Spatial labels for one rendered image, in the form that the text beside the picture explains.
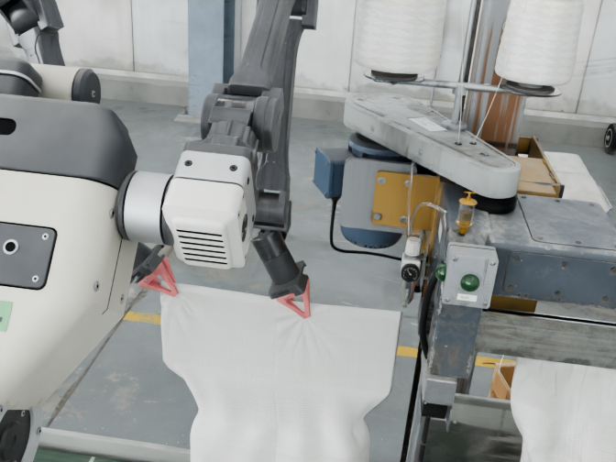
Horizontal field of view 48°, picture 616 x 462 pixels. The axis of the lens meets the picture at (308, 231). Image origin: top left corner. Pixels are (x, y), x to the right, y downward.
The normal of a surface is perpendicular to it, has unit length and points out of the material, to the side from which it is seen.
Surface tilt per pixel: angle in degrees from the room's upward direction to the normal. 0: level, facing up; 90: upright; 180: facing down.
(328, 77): 90
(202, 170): 30
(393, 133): 90
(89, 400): 0
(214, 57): 90
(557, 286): 90
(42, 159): 50
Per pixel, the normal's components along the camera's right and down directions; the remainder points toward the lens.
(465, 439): -0.13, 0.42
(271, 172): -0.11, 0.11
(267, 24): -0.03, -0.58
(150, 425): 0.07, -0.90
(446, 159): -0.85, 0.18
